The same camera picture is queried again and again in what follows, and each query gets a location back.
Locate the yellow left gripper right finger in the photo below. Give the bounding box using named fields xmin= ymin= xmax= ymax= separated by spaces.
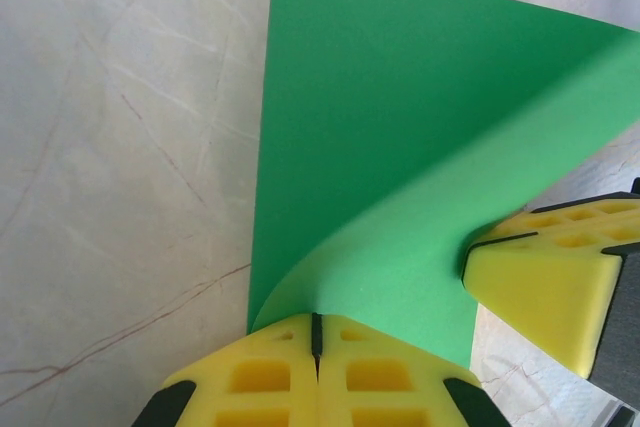
xmin=312 ymin=314 xmax=507 ymax=427

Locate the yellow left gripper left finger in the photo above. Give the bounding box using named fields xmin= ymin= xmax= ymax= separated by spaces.
xmin=130 ymin=313 xmax=321 ymax=427

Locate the green paper sheet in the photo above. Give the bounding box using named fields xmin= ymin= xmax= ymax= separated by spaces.
xmin=246 ymin=0 xmax=640 ymax=366

